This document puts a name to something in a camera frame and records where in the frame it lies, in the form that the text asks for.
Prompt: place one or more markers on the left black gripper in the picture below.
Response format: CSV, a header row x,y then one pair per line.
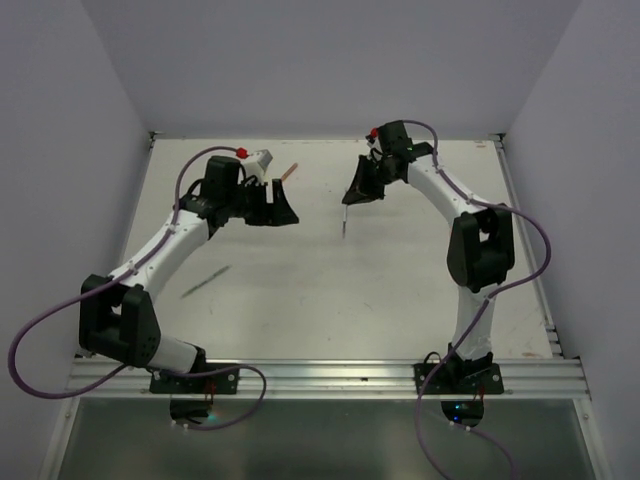
x,y
276,213

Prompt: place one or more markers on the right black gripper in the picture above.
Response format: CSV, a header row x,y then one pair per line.
x,y
362,189

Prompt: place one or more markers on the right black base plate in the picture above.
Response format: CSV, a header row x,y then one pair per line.
x,y
448,382

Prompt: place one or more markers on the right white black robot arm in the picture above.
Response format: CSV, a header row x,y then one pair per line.
x,y
481,248

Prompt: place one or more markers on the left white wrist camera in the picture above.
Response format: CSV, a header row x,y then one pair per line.
x,y
257,163

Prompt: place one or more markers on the aluminium front rail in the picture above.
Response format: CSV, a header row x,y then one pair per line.
x,y
547,379

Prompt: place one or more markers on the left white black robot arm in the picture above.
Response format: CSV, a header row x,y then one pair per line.
x,y
117,311

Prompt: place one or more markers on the orange highlighter pen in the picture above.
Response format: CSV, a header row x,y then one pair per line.
x,y
289,172

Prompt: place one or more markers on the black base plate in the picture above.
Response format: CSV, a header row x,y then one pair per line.
x,y
209,379
448,382

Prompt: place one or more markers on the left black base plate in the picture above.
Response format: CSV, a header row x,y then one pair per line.
x,y
209,379

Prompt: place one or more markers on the thin black white pen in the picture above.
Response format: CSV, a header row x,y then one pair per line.
x,y
344,222

